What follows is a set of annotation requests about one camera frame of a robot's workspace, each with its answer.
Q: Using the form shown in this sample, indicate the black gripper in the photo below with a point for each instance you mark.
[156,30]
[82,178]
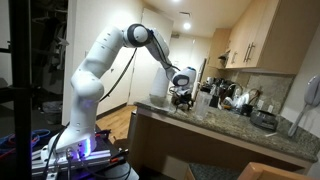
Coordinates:
[178,99]

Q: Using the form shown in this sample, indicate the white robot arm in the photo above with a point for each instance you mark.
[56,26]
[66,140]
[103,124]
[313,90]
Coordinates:
[79,135]

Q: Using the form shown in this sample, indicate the clear plastic bottle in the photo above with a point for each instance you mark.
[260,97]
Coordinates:
[202,104]

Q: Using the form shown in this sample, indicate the white paper towel roll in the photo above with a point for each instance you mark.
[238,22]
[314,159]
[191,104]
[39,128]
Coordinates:
[159,89]

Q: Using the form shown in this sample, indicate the kitchen faucet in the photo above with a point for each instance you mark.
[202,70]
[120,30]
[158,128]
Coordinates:
[234,91]

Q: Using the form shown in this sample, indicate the wooden chair grey cushion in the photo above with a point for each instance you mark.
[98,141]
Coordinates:
[253,171]

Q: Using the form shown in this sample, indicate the black round pot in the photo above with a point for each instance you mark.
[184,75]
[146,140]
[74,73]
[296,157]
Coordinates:
[264,120]

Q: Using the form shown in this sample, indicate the upper wooden cabinets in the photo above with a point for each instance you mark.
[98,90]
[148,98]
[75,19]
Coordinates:
[271,36]

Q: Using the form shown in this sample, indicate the black metal stand pole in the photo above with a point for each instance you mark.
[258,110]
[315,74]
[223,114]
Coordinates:
[19,11]

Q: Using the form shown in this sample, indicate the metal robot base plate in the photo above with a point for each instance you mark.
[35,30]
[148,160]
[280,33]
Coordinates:
[46,163]

